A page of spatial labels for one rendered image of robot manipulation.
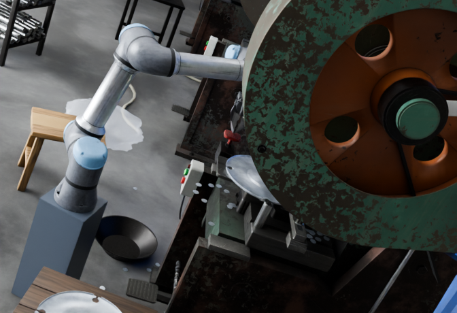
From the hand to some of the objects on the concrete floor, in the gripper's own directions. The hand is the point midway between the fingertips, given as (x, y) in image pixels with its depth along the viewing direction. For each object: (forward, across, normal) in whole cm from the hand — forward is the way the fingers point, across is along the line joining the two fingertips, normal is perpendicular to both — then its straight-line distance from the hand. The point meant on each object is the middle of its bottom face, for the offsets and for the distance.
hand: (234, 130), depth 235 cm
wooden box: (+78, +33, +79) cm, 116 cm away
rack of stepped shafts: (+78, +138, -177) cm, 238 cm away
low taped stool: (+78, +66, -43) cm, 111 cm away
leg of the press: (+78, -37, +60) cm, 105 cm away
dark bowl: (+78, +24, -9) cm, 82 cm away
